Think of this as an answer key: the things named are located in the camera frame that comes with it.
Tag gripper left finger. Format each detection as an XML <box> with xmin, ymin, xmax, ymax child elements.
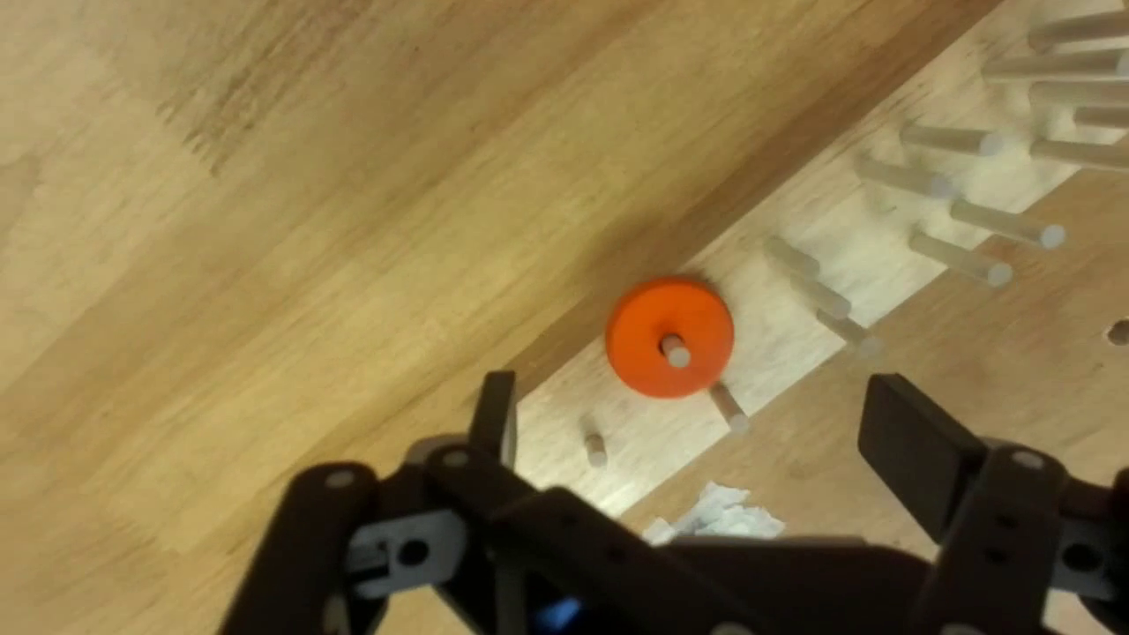
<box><xmin>219</xmin><ymin>370</ymin><xmax>737</xmax><ymax>635</ymax></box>

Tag crumpled white paper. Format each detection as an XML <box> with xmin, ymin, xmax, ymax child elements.
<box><xmin>642</xmin><ymin>482</ymin><xmax>787</xmax><ymax>544</ymax></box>

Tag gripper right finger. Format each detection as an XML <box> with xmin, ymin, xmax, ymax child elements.
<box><xmin>858</xmin><ymin>372</ymin><xmax>1129</xmax><ymax>635</ymax></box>

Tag orange ring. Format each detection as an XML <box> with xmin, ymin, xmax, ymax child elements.
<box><xmin>605</xmin><ymin>277</ymin><xmax>736</xmax><ymax>400</ymax></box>

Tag wooden peg board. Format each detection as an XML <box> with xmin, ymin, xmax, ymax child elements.
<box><xmin>514</xmin><ymin>0</ymin><xmax>1129</xmax><ymax>519</ymax></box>

